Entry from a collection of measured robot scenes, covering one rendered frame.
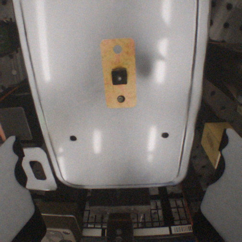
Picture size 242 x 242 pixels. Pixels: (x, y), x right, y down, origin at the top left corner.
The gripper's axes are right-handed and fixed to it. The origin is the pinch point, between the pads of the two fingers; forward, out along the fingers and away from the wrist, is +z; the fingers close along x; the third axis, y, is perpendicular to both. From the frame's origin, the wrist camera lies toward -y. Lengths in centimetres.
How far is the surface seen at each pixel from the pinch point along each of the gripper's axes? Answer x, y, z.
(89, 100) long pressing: -4.1, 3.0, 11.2
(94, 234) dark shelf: -7.0, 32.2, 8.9
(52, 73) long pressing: -8.2, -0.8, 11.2
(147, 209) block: 3.9, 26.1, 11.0
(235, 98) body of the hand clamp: 12.9, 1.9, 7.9
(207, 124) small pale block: 10.8, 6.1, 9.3
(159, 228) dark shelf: 6.6, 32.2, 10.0
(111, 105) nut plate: -1.4, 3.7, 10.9
